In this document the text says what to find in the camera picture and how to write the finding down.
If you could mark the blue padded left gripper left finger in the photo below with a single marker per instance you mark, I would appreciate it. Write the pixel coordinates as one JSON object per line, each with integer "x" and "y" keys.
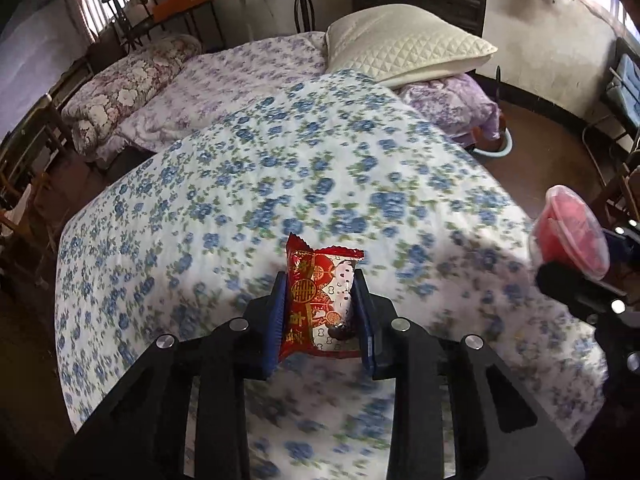
{"x": 272, "y": 324}

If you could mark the wooden chair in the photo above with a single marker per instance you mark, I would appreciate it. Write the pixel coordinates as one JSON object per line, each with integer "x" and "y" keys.
{"x": 26, "y": 153}

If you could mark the black metal chair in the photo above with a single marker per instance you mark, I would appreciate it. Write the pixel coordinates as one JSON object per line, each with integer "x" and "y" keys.
{"x": 135, "y": 20}

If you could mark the clear cup with red contents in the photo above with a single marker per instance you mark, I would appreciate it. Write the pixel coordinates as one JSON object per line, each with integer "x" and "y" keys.
{"x": 567, "y": 232}

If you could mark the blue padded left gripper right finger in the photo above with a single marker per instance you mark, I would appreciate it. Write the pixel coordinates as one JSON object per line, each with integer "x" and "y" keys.
{"x": 500, "y": 430}

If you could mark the blue floral bed quilt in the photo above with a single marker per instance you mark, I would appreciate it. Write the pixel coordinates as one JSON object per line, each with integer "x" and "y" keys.
{"x": 182, "y": 243}

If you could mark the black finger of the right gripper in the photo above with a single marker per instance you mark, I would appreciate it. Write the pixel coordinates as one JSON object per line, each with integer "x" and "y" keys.
{"x": 575, "y": 287}

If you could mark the white quilted pillow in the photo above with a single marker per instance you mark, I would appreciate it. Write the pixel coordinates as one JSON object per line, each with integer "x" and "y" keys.
{"x": 399, "y": 44}

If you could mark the folded maroon floral duvet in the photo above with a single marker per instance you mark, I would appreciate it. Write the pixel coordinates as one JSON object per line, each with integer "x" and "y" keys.
{"x": 95, "y": 110}

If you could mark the teal wash basin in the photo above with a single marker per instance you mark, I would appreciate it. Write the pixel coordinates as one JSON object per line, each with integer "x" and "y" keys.
{"x": 498, "y": 146}

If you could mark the red candy wrapper packet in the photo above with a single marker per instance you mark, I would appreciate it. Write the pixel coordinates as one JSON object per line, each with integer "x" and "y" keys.
{"x": 318, "y": 310}

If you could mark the purple floral bed sheet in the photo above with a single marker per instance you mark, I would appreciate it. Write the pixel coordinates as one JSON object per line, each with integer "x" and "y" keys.
{"x": 211, "y": 86}

